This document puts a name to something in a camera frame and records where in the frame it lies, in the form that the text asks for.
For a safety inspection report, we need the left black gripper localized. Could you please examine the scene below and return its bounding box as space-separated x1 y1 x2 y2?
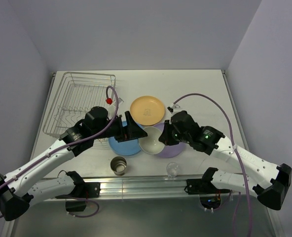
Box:
92 111 147 142

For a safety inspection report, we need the white ceramic bowl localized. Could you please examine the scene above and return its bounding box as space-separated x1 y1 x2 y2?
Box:
138 126 165 155

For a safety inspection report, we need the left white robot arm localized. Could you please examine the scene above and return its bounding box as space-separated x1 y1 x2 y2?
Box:
0 107 147 221

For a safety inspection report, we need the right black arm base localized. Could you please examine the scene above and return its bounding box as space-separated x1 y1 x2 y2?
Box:
184 179 231 209

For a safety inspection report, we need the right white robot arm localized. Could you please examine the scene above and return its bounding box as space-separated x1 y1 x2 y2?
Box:
159 111 292 210

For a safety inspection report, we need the blue plate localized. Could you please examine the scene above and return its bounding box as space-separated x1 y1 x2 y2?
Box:
108 120 142 157

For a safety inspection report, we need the purple plate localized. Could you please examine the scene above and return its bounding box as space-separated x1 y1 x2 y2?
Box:
153 123 185 158

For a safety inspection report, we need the orange plate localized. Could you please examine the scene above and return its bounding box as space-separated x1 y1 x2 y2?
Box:
130 96 165 126

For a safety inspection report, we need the clear glass cup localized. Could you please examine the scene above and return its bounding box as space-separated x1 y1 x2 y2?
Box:
166 162 181 178

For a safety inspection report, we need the steel cup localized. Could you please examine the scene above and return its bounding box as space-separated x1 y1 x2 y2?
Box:
110 157 127 176

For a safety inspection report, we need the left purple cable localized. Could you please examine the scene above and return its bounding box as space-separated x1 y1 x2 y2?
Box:
0 85 119 220

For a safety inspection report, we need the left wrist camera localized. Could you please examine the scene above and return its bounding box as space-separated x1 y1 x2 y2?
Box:
106 97 124 113

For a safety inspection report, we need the aluminium mounting rail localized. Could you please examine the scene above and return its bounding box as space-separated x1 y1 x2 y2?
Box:
32 174 235 200

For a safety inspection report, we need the metal wire dish rack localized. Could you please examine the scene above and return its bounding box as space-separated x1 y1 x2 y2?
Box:
42 72 116 138

